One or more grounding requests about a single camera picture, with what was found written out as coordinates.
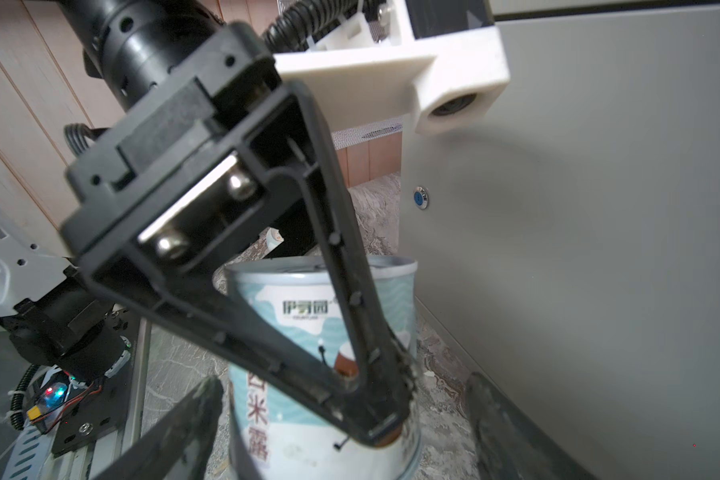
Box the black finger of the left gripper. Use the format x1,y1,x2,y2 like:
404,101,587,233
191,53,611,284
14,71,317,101
77,80,418,448

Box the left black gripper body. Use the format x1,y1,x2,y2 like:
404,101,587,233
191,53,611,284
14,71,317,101
61,20,312,288

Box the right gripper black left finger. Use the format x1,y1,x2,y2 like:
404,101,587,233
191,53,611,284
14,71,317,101
98,376,223,480

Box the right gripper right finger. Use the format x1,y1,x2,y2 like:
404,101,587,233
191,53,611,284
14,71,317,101
465,372,594,480

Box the teal label pull-tab can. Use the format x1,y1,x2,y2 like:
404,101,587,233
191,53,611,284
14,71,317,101
223,254,422,479

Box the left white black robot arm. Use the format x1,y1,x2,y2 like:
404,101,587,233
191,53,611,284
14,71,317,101
0,1,414,447

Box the grey metal cabinet box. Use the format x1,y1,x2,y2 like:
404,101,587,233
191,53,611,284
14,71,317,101
400,1,720,479

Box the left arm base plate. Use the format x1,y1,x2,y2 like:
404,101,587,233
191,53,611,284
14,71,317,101
11,311,142,460

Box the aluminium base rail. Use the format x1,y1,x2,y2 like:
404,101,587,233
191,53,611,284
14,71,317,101
0,317,154,480

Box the white wire mesh shelf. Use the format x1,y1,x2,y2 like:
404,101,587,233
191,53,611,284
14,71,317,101
332,117,403,150

